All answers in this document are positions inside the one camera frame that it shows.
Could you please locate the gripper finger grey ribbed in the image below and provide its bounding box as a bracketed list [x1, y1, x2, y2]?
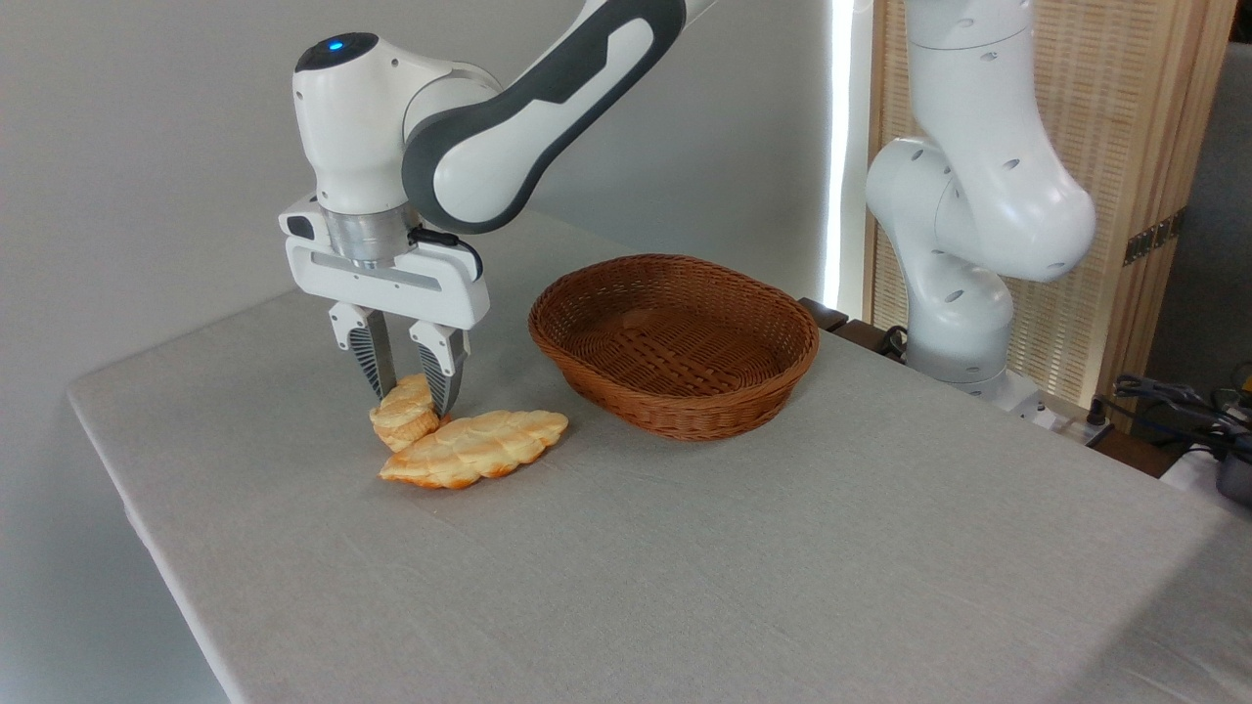
[409, 319, 471, 419]
[329, 302, 399, 403]

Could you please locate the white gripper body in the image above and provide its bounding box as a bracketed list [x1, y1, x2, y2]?
[278, 194, 491, 331]

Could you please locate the small golden bread roll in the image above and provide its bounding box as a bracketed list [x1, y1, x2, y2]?
[369, 374, 442, 453]

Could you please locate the long braided golden bread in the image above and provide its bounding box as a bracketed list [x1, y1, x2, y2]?
[380, 410, 570, 491]

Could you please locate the brown wicker basket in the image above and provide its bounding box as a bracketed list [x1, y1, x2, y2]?
[528, 254, 821, 443]

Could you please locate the grey tablecloth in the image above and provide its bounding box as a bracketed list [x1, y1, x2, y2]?
[67, 210, 1252, 704]

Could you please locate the dark brown wooden block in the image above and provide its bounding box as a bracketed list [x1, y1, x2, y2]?
[798, 296, 850, 334]

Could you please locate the white power strip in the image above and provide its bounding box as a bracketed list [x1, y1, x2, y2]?
[1049, 406, 1116, 447]

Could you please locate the dark metal screen hinge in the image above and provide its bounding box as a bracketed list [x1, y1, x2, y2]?
[1123, 207, 1187, 267]

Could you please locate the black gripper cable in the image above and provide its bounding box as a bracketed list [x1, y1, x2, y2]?
[408, 226, 485, 285]

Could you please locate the bundle of black cables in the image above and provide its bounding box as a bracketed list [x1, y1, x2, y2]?
[1105, 372, 1252, 462]

